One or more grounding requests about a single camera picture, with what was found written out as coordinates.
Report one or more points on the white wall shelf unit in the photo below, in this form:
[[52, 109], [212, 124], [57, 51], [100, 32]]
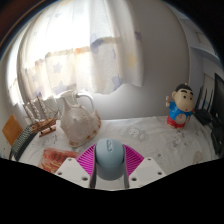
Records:
[[203, 43]]

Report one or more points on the black router with antennas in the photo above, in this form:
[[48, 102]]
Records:
[[203, 116]]

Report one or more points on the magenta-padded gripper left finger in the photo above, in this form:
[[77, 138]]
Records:
[[71, 170]]

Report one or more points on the black keyboard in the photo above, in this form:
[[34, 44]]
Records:
[[20, 143]]

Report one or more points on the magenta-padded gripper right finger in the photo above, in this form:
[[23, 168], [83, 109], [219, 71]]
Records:
[[145, 170]]

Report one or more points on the black box device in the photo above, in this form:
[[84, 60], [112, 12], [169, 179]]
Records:
[[218, 141]]

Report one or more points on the white conch-shaped jug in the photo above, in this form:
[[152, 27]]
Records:
[[80, 125]]

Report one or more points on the light blue computer mouse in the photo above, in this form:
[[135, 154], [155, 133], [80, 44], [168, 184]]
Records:
[[110, 160]]

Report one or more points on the wooden model sailing ship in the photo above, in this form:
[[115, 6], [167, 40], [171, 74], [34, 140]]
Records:
[[41, 125]]

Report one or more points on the white star-print curtain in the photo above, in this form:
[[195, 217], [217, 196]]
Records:
[[83, 50]]

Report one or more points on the white printed tablecloth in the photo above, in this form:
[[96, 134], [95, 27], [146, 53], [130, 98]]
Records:
[[146, 136]]

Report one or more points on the orange wooden chair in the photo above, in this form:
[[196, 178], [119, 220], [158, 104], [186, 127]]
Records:
[[12, 129]]

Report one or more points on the cartoon boy figurine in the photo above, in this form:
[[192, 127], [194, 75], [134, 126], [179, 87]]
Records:
[[179, 108]]

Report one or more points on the red printed mouse pad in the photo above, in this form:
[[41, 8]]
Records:
[[55, 159]]

